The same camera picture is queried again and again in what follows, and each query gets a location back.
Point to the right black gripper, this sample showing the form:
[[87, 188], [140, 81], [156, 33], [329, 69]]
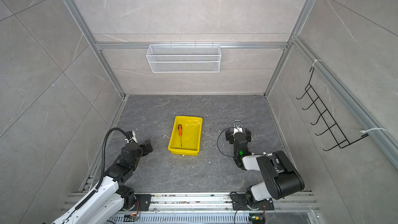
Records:
[[230, 136]]

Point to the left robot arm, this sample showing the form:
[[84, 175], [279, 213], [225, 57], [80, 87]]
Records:
[[109, 195]]

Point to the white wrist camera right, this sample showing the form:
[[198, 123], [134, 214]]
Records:
[[237, 126]]

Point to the yellow plastic bin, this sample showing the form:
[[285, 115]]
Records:
[[191, 136]]

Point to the orange handled screwdriver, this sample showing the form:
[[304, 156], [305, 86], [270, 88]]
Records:
[[180, 133]]

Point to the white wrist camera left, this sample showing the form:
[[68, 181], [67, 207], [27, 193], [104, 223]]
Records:
[[131, 137]]

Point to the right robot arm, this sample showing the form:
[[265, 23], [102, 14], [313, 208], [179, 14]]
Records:
[[280, 177]]

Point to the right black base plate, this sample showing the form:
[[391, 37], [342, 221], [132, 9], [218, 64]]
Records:
[[243, 202]]

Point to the aluminium mounting rail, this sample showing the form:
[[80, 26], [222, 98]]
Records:
[[173, 202]]

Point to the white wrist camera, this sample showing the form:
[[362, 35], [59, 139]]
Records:
[[237, 126], [131, 137]]

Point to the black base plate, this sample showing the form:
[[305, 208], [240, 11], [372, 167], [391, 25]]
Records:
[[243, 202], [139, 202]]

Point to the black wire hook rack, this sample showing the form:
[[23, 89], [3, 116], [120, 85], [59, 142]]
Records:
[[340, 140]]

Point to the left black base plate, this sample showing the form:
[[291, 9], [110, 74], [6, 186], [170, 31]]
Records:
[[139, 202]]

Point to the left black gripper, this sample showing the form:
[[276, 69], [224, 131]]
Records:
[[145, 152]]

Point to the white wire mesh basket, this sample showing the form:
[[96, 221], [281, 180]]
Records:
[[187, 58]]

